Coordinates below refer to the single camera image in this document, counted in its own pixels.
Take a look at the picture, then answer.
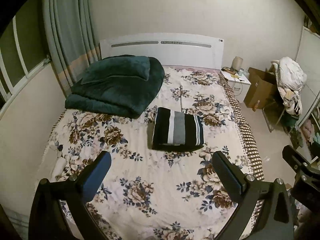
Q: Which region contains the black grey striped sweater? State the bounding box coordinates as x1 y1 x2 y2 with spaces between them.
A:
147 107 204 152

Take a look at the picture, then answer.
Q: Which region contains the brown checkered mattress side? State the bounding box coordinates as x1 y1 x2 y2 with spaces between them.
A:
219 74 265 181

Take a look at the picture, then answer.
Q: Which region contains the folding chair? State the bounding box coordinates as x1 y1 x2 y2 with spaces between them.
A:
262 101 299 134

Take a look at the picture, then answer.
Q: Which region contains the floral bed sheet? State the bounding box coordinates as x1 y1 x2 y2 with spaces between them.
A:
37 68 252 239

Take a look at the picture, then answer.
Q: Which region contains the brown cardboard box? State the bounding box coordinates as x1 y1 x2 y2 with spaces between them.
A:
244 67 277 109

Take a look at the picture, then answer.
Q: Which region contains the white bedside table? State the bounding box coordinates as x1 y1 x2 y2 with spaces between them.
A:
221 71 251 103

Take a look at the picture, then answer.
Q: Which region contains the beige table lamp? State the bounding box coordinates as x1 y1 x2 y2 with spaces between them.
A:
232 56 243 71

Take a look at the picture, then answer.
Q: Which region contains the dark green folded blanket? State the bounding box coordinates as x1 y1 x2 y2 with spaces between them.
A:
65 55 164 118

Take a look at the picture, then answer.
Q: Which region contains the white bed headboard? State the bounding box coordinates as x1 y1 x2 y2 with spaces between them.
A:
100 33 224 69

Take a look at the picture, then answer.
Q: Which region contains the grey window curtain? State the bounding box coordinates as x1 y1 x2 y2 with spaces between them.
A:
43 0 101 96

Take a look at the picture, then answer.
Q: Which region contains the window with white frame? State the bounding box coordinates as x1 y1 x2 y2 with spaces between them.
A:
1 0 50 110

